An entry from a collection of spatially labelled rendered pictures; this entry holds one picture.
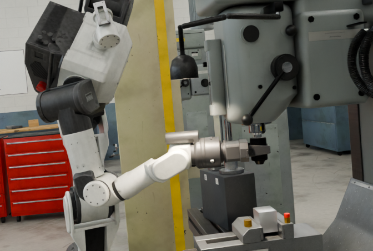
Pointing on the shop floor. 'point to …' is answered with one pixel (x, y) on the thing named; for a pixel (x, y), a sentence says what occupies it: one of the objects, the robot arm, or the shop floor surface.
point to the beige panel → (152, 120)
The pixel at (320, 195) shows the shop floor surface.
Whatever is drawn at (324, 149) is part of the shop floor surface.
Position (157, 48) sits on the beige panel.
